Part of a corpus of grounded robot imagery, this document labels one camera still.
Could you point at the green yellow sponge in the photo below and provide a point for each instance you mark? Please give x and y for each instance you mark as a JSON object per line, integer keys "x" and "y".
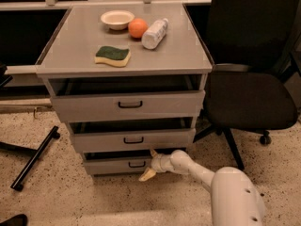
{"x": 112, "y": 56}

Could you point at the black table leg base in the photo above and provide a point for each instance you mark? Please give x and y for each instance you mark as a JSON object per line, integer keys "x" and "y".
{"x": 34, "y": 155}

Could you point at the orange fruit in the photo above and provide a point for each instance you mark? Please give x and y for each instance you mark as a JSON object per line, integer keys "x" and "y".
{"x": 137, "y": 27}

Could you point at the grey drawer cabinet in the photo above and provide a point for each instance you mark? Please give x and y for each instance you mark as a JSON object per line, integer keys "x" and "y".
{"x": 119, "y": 100}

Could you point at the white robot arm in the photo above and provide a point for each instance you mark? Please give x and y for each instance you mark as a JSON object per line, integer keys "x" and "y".
{"x": 235, "y": 201}

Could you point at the black object bottom left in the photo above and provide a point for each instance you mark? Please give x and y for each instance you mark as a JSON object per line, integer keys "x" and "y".
{"x": 18, "y": 220}

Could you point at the black office chair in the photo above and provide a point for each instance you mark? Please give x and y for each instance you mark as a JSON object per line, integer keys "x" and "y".
{"x": 246, "y": 39}

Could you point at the grey middle drawer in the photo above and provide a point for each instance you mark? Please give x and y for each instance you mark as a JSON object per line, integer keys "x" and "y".
{"x": 109, "y": 136}

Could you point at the grey top drawer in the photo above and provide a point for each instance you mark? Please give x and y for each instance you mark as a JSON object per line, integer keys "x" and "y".
{"x": 125, "y": 98}

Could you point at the grey drawer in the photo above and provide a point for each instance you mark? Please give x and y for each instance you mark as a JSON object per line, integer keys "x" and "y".
{"x": 109, "y": 136}
{"x": 118, "y": 162}
{"x": 125, "y": 98}

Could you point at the cream bowl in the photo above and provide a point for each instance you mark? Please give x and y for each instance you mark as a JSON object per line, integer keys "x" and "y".
{"x": 117, "y": 19}

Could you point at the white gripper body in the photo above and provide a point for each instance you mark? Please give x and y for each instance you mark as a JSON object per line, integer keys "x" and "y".
{"x": 157, "y": 164}

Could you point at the white plastic bottle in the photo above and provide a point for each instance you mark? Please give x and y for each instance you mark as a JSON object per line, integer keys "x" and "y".
{"x": 154, "y": 34}

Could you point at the grey bottom drawer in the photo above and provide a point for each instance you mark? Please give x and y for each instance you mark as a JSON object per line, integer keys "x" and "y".
{"x": 118, "y": 162}

